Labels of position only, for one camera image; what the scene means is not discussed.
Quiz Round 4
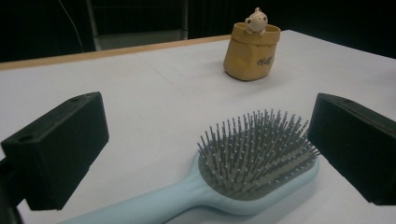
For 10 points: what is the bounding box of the yellow holder with animal figure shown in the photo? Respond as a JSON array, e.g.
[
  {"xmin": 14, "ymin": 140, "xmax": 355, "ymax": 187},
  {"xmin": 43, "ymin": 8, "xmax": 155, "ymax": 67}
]
[{"xmin": 222, "ymin": 7, "xmax": 282, "ymax": 82}]

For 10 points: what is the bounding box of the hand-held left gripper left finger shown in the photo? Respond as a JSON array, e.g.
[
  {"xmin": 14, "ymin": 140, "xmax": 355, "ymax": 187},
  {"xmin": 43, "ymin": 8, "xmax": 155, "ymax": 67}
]
[{"xmin": 0, "ymin": 91, "xmax": 110, "ymax": 211}]

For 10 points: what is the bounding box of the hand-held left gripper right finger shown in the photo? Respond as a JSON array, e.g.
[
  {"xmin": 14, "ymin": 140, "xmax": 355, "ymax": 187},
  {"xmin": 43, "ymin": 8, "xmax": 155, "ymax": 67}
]
[{"xmin": 307, "ymin": 92, "xmax": 396, "ymax": 206}]

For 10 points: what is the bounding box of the thin black hanging cable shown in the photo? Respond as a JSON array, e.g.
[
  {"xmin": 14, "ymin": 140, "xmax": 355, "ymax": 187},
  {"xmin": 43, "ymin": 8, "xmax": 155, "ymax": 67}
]
[{"xmin": 57, "ymin": 0, "xmax": 85, "ymax": 53}]

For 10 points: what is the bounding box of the light blue hairbrush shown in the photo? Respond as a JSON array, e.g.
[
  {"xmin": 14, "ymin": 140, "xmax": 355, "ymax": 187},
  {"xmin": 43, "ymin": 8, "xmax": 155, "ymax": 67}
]
[{"xmin": 57, "ymin": 108, "xmax": 321, "ymax": 224}]

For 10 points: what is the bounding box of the white metal desk frame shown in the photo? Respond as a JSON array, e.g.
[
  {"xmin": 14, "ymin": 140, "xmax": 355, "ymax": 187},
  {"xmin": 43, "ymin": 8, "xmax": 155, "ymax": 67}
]
[{"xmin": 85, "ymin": 0, "xmax": 190, "ymax": 51}]

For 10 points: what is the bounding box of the white table sheet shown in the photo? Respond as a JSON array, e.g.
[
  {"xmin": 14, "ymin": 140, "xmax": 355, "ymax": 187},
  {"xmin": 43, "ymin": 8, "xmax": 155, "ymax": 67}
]
[{"xmin": 0, "ymin": 29, "xmax": 396, "ymax": 224}]

